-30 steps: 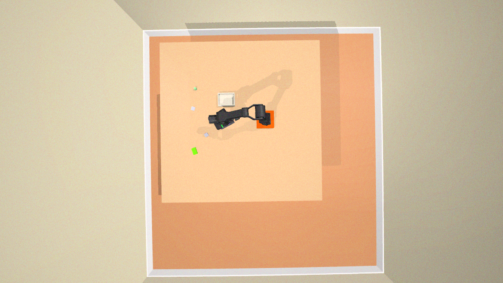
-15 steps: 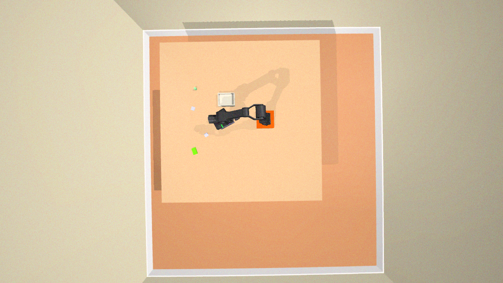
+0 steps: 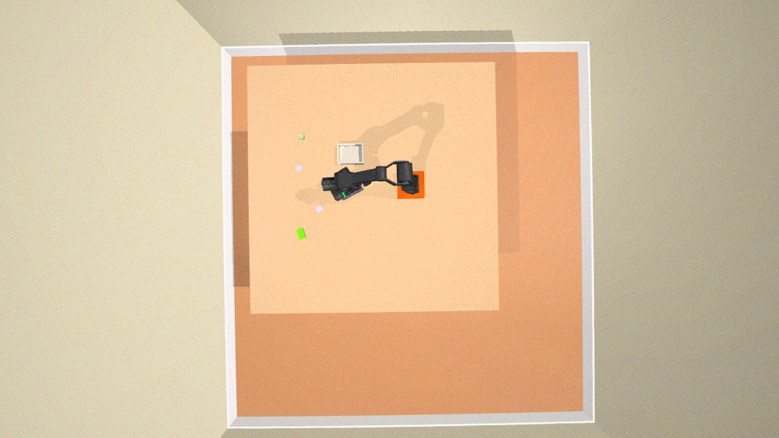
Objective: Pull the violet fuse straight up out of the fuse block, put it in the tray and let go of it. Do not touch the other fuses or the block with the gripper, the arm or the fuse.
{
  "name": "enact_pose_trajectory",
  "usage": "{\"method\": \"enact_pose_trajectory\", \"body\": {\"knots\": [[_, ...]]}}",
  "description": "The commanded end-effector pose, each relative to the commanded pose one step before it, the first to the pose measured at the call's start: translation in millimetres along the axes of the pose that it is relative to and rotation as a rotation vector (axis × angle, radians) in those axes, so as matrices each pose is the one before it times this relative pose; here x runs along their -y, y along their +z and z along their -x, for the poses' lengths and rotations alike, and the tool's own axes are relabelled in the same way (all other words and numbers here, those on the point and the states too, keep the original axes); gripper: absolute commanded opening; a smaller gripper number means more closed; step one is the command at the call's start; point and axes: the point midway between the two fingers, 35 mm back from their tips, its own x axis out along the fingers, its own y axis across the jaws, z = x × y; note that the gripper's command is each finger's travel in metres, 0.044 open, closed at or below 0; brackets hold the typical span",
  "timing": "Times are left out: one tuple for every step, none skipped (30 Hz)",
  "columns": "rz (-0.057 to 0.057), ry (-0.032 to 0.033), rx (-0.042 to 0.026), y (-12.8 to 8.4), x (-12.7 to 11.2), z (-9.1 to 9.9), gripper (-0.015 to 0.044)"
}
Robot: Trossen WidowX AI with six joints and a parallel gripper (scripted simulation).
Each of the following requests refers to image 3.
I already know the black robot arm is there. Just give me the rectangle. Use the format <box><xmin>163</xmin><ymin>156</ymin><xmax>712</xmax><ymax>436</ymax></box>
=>
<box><xmin>321</xmin><ymin>161</ymin><xmax>419</xmax><ymax>195</ymax></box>

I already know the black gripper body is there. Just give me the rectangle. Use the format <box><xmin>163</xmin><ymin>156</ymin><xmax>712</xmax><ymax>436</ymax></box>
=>
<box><xmin>331</xmin><ymin>182</ymin><xmax>371</xmax><ymax>201</ymax></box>

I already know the white shallow rectangular tray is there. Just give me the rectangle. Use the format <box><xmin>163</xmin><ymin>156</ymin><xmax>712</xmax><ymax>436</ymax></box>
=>
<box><xmin>337</xmin><ymin>143</ymin><xmax>364</xmax><ymax>165</ymax></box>

